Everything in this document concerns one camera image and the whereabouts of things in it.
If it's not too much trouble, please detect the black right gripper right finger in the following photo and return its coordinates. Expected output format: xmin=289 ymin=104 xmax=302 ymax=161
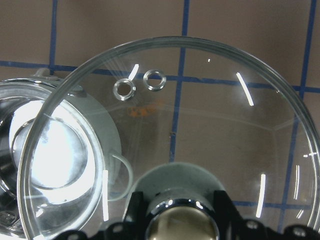
xmin=213 ymin=190 xmax=320 ymax=240

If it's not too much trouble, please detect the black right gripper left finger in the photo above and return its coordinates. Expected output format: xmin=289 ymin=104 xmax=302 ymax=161
xmin=55 ymin=191 xmax=147 ymax=240

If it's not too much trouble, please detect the glass pot lid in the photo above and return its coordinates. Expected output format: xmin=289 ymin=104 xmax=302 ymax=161
xmin=18 ymin=37 xmax=320 ymax=240

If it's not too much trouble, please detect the pale green cooking pot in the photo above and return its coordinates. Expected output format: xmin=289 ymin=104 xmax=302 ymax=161
xmin=0 ymin=68 xmax=133 ymax=240

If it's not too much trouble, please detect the brown paper table mat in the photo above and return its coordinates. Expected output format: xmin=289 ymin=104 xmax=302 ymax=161
xmin=0 ymin=0 xmax=320 ymax=232

